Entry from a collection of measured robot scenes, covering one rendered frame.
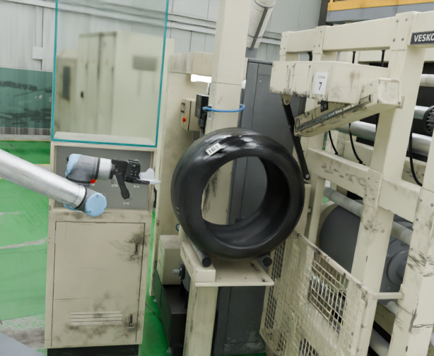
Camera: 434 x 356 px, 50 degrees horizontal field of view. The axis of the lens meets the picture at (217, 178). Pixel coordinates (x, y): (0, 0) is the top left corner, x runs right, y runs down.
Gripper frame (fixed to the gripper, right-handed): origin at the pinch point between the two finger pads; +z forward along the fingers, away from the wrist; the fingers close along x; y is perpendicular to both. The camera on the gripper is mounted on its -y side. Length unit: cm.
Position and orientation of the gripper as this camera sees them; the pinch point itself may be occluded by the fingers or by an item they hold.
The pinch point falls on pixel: (157, 183)
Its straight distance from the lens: 199.7
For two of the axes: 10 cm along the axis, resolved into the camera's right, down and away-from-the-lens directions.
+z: 9.4, 1.6, 2.9
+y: 2.2, -9.6, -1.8
